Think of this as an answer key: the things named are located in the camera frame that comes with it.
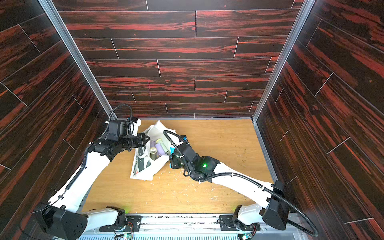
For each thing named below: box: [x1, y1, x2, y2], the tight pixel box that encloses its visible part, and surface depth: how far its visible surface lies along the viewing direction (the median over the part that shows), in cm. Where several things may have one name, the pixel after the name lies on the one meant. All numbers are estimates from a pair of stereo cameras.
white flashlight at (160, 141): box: [155, 138, 170, 154], surface depth 98 cm
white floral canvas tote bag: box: [130, 120, 181, 181], surface depth 82 cm
